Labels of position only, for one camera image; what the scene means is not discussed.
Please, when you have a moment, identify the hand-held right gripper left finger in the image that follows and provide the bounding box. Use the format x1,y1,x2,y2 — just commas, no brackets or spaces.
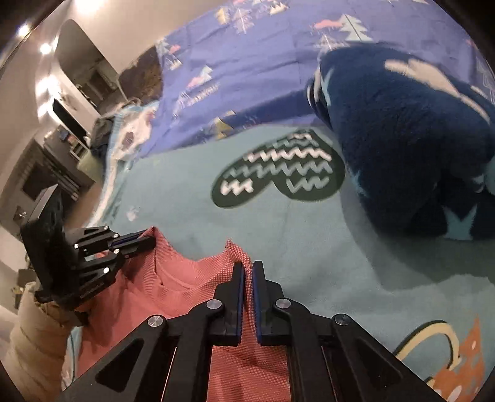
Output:
56,261,246,402

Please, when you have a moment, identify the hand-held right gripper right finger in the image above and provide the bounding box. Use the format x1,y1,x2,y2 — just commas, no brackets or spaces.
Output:
251,260,445,402

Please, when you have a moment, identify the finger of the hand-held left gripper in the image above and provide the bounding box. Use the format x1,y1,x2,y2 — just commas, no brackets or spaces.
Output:
63,225,137,253
73,234,157,307

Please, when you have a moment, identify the pink shirt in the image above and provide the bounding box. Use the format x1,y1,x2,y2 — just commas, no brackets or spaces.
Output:
75,227,295,402

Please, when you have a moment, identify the person's left forearm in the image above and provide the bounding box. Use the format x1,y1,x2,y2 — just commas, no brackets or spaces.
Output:
0,282,84,395

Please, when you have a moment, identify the dark clothes pile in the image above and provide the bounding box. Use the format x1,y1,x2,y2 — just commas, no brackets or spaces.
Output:
91,114,117,159

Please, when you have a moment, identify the dark cabinet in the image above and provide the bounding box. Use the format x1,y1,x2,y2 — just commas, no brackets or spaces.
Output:
0,139,95,229

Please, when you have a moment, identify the green cushion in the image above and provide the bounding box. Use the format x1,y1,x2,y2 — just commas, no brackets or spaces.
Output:
76,152,103,178

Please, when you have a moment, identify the black flat screen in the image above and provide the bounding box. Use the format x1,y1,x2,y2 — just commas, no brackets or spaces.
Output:
52,98,88,138

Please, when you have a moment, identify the landscape print headboard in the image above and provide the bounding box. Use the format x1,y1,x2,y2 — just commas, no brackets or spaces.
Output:
118,50,163,105

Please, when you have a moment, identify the purple tree print sheet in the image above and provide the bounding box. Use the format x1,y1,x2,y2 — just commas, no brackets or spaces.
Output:
137,0,495,159

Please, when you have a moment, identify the navy star fleece blanket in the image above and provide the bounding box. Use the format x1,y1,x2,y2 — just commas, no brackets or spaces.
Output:
305,42,495,242

